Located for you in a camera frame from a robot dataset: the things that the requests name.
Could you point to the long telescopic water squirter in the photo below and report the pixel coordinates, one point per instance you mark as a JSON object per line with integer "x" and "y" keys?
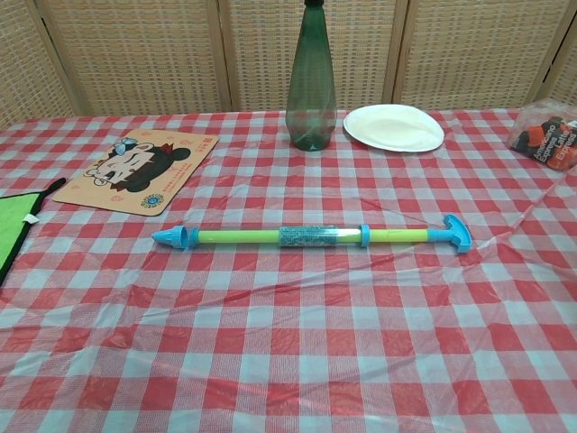
{"x": 180, "y": 237}

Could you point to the red white checkered tablecloth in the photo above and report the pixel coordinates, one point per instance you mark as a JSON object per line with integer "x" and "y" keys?
{"x": 288, "y": 338}

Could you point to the dark green plastic bottle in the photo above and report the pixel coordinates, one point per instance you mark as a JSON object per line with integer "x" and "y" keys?
{"x": 311, "y": 90}

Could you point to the white paper plate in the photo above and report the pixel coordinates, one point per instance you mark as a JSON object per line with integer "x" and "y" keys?
{"x": 392, "y": 128}

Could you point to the cartoon girl mouse pad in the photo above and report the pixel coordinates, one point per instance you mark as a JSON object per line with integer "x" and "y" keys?
{"x": 135, "y": 171}

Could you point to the woven bamboo folding screen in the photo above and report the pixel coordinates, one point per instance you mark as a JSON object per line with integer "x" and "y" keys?
{"x": 135, "y": 54}

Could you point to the clear box of coffee capsules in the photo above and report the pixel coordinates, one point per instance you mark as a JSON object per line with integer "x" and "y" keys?
{"x": 547, "y": 135}

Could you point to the green microfiber cloth black trim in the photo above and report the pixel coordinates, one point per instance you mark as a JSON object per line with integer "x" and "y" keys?
{"x": 13, "y": 225}

